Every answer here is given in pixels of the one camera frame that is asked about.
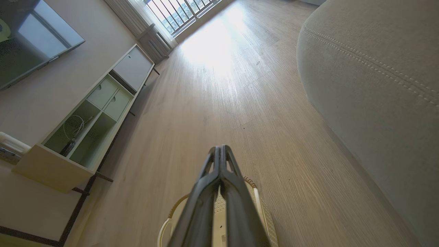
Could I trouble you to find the flat black television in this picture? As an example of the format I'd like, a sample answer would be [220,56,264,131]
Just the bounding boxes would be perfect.
[0,0,85,91]

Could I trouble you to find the cream woven laundry basket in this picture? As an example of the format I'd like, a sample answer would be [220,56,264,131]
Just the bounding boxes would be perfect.
[157,176,279,247]

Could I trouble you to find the grey fabric sofa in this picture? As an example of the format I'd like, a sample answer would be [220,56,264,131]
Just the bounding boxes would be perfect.
[296,0,439,247]

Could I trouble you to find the grey slatted radiator cover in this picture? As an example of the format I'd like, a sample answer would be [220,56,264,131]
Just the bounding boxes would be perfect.
[138,23,173,64]

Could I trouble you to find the grey balcony railing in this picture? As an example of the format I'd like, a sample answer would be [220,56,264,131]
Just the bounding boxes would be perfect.
[144,0,222,36]

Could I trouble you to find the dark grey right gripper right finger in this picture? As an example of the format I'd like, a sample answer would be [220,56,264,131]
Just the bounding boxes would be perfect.
[219,145,271,247]

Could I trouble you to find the white box-shaped device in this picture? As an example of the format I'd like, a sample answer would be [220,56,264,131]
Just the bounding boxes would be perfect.
[0,132,31,164]

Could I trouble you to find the black power adapter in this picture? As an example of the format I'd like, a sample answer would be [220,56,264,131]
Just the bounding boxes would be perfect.
[59,139,76,157]

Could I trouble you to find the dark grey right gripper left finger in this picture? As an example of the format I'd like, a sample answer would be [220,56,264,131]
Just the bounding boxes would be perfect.
[167,147,221,247]

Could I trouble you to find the white open tv cabinet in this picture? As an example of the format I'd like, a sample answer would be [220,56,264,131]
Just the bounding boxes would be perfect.
[11,44,161,196]

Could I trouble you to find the grey curtain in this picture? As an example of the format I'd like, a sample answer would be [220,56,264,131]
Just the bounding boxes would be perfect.
[104,0,179,48]

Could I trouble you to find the white coiled cable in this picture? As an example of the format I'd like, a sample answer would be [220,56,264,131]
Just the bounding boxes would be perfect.
[63,115,85,140]

